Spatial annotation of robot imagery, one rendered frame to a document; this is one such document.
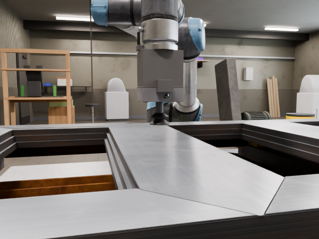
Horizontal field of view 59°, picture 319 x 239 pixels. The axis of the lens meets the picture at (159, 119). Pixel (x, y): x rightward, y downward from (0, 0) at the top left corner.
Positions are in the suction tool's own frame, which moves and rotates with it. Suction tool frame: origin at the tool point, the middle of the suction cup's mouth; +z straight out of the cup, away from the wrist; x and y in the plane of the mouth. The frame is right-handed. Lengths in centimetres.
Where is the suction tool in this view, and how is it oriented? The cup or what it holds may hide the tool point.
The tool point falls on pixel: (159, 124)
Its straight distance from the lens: 59.6
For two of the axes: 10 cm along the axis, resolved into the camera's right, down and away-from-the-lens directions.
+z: 0.0, 10.0, 1.0
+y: 9.7, -0.2, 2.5
